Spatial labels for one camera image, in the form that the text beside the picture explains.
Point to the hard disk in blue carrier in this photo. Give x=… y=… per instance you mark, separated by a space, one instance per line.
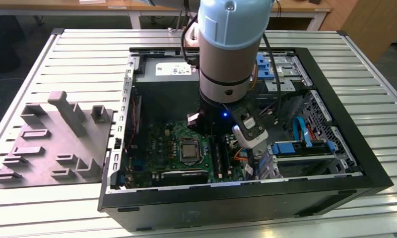
x=285 y=148

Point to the black graphics card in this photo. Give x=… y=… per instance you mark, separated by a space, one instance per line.
x=185 y=177

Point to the silver CPU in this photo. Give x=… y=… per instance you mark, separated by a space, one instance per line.
x=189 y=151

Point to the green motherboard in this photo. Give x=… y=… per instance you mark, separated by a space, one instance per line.
x=158 y=138

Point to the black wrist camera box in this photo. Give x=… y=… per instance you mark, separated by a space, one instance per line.
x=193 y=120

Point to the wooden cabinet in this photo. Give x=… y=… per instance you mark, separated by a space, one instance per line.
x=366 y=24

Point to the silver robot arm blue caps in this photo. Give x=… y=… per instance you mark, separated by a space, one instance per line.
x=228 y=49

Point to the black CPU socket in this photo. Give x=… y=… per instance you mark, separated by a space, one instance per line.
x=189 y=141

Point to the grey power supply unit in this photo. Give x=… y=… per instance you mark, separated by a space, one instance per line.
x=165 y=99

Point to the black PC case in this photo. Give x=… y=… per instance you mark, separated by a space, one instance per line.
x=218 y=210

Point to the metal drive cage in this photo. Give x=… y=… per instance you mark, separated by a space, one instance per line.
x=290 y=86

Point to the wooden desk white legs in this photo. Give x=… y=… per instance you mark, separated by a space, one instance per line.
x=52 y=6

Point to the grey parts rack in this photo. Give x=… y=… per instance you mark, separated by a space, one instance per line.
x=62 y=148

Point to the blue drive carrier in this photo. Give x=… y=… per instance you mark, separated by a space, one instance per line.
x=264 y=74

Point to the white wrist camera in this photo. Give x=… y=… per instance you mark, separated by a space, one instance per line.
x=250 y=138

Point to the metal disk bay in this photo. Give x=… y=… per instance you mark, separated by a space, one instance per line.
x=317 y=158

